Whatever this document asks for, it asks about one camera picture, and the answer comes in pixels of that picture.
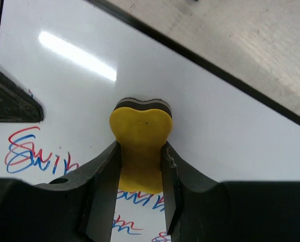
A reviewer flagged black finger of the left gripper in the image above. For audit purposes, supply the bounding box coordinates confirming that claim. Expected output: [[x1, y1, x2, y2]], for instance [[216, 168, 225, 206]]
[[0, 72, 44, 123]]

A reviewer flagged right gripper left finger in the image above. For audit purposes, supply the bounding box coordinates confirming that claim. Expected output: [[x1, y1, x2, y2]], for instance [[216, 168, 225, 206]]
[[0, 142, 121, 241]]

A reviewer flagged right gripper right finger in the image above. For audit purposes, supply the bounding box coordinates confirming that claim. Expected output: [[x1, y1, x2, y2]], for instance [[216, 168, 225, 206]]
[[161, 143, 300, 241]]

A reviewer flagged small black-framed whiteboard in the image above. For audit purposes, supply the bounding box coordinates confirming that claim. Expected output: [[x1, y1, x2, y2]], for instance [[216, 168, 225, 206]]
[[0, 1, 300, 241]]

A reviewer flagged yellow bone-shaped eraser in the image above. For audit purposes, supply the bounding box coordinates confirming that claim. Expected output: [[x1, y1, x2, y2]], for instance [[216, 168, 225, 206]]
[[109, 97, 173, 194]]

